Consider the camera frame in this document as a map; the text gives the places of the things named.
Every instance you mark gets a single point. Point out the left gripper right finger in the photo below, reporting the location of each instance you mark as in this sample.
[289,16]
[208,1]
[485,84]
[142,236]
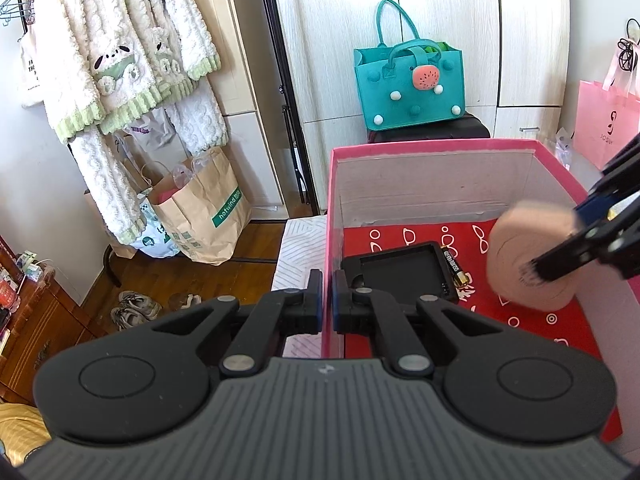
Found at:
[375,314]

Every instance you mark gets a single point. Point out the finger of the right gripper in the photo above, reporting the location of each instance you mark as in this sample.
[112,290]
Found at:
[559,247]
[619,180]

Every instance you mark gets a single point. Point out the teal felt handbag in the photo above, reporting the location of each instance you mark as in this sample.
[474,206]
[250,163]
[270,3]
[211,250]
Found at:
[413,83]

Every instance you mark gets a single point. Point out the black clothes rack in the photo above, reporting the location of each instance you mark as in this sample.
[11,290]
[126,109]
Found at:
[298,148]

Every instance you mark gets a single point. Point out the clear plastic bag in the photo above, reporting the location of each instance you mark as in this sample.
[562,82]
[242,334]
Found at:
[563,148]

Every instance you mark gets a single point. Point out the white fleece robe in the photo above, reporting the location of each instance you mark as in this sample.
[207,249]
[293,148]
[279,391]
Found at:
[103,65]

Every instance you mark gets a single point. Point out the grey sneaker pair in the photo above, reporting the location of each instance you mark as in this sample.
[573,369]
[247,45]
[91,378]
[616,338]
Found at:
[134,309]

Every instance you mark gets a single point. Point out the black rubber case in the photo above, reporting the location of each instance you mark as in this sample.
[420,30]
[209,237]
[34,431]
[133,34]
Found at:
[406,273]

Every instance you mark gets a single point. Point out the brown fuzzy slipper pair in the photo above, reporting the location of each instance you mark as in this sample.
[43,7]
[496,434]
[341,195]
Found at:
[183,301]

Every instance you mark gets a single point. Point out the pink rounded square case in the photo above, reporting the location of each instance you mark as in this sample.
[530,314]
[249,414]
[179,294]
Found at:
[522,233]

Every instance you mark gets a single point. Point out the white plastic bag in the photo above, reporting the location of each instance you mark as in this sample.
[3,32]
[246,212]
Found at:
[154,241]

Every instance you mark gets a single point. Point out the black suitcase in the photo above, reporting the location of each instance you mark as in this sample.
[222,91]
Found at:
[465,127]

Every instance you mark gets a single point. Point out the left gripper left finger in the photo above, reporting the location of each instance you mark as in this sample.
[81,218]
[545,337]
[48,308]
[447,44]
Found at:
[277,316]

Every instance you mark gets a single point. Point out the brown paper bag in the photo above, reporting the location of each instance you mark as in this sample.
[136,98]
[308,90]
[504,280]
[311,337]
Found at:
[206,216]

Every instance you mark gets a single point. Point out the wooden dresser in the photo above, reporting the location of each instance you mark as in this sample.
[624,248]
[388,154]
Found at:
[46,322]

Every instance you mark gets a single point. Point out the pink cardboard box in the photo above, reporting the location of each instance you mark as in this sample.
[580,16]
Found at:
[474,180]

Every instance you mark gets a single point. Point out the pink shopping bag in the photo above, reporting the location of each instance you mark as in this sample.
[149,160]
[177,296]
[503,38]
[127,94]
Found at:
[607,115]

